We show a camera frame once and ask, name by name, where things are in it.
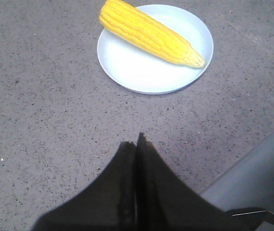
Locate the black metal bracket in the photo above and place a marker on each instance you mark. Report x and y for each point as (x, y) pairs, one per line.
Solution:
(252, 217)

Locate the light blue round plate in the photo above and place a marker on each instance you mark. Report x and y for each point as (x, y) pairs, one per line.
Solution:
(140, 71)

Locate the yellow corn cob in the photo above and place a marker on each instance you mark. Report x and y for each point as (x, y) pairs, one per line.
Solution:
(146, 33)

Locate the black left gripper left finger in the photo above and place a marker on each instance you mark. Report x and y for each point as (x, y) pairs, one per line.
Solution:
(107, 204)

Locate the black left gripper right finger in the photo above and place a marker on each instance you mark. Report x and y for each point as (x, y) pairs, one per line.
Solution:
(165, 203)

